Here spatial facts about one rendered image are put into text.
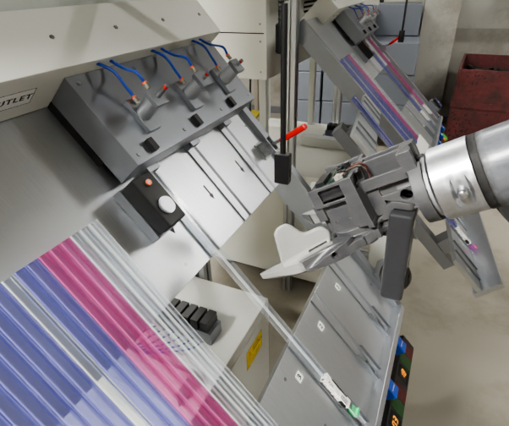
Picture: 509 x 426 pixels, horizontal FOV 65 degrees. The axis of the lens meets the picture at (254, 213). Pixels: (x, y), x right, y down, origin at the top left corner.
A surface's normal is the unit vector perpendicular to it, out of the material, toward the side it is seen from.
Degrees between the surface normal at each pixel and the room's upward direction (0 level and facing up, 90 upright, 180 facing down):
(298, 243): 74
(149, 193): 48
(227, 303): 0
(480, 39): 90
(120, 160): 90
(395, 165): 90
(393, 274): 89
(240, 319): 0
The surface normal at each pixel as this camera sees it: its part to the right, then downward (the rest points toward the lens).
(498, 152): -0.64, -0.17
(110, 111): 0.66, -0.44
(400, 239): -0.44, 0.45
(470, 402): -0.03, -0.86
